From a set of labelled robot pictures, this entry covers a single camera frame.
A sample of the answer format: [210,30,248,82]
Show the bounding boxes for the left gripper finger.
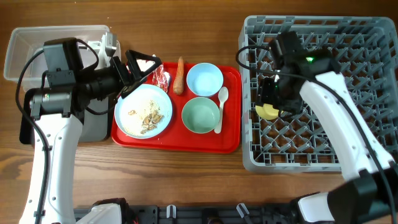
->
[119,73,149,98]
[125,50,162,82]

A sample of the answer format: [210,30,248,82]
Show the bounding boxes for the white tissue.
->
[136,59,155,73]

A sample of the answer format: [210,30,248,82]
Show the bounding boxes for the red candy wrapper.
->
[152,64,169,93]

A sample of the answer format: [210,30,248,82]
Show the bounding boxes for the yellow cup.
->
[255,103,280,120]

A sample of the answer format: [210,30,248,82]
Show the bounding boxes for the light blue plate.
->
[114,84,173,139]

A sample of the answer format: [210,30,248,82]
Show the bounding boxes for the food scraps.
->
[126,110,164,135]

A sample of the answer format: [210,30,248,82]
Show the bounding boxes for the orange carrot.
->
[173,57,184,95]

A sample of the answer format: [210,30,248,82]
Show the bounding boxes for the white plastic spoon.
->
[214,86,229,134]

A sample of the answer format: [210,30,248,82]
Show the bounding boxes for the light blue bowl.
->
[186,63,224,97]

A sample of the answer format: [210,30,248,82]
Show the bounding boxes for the green bowl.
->
[182,97,220,134]

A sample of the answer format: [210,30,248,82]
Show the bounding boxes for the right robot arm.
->
[256,32,397,223]

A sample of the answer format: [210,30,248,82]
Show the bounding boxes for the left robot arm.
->
[18,37,162,223]

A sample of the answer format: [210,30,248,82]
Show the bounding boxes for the grey dishwasher rack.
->
[238,16,397,173]

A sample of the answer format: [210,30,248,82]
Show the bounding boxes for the black plastic tray bin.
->
[19,97,113,145]

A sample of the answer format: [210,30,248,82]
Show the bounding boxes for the red serving tray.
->
[111,65,242,154]

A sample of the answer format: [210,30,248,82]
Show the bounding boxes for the clear plastic bin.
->
[3,25,109,91]

